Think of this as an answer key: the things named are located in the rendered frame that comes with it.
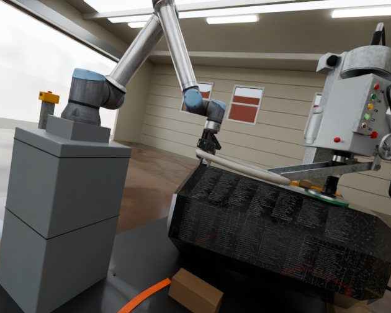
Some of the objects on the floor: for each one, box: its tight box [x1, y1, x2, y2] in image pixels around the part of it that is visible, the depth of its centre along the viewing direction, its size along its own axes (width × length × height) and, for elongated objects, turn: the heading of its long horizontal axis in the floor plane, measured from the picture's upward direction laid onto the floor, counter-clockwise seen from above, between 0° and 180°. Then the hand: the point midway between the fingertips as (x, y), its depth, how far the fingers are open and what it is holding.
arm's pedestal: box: [0, 127, 132, 313], centre depth 110 cm, size 50×50×85 cm
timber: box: [168, 268, 223, 313], centre depth 118 cm, size 30×12×12 cm, turn 178°
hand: (204, 163), depth 116 cm, fingers closed on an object, 5 cm apart
